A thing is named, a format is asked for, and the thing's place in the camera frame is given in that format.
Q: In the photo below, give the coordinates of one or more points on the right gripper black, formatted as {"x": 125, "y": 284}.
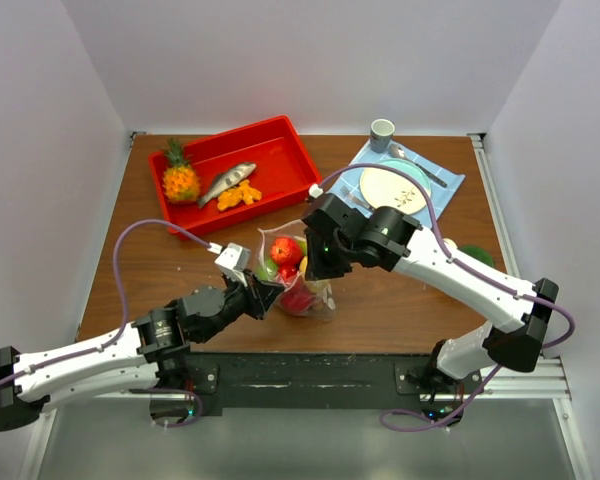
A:
{"x": 317, "y": 268}

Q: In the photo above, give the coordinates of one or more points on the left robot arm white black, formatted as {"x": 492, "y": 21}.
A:
{"x": 29, "y": 383}

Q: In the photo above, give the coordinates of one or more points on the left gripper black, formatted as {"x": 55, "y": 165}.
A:
{"x": 264, "y": 293}

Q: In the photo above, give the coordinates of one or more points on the red orange toy apple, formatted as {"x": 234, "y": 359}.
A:
{"x": 286, "y": 251}

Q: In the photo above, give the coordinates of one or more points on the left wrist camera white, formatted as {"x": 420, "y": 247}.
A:
{"x": 232, "y": 261}

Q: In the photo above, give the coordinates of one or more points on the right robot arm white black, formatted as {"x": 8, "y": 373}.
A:
{"x": 516, "y": 311}

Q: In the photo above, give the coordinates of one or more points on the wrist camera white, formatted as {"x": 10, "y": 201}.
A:
{"x": 315, "y": 191}
{"x": 232, "y": 261}

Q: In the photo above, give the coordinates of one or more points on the steel spoon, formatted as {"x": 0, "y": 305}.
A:
{"x": 398, "y": 152}

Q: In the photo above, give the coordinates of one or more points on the orange toy ginger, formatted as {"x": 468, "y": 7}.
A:
{"x": 242, "y": 193}

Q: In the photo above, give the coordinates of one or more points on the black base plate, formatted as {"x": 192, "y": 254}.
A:
{"x": 325, "y": 381}

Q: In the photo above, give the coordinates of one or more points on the toy pineapple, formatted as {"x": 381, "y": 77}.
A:
{"x": 180, "y": 181}

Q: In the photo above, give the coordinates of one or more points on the grey toy fish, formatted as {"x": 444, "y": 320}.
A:
{"x": 226, "y": 180}

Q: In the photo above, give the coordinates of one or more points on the green custard apple toy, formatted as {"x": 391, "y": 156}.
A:
{"x": 267, "y": 270}

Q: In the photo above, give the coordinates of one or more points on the red plastic tray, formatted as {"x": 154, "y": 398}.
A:
{"x": 283, "y": 173}

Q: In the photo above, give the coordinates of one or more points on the steel fork black handle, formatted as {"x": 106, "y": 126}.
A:
{"x": 349, "y": 195}

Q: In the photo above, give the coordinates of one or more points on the cream and teal plate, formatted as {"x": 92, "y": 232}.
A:
{"x": 383, "y": 188}

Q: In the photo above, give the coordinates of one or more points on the dark red toy apple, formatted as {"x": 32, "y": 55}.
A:
{"x": 297, "y": 301}

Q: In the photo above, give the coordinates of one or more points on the yellow toy lemon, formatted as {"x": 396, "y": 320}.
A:
{"x": 317, "y": 287}

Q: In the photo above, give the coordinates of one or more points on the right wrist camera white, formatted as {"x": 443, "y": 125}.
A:
{"x": 315, "y": 191}

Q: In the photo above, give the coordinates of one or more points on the small grey blue cup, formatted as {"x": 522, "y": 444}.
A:
{"x": 381, "y": 134}

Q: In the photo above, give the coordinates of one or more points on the clear polka dot zip bag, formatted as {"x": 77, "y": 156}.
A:
{"x": 324, "y": 305}

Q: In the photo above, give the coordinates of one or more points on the green floral mug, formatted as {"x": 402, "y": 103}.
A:
{"x": 473, "y": 251}

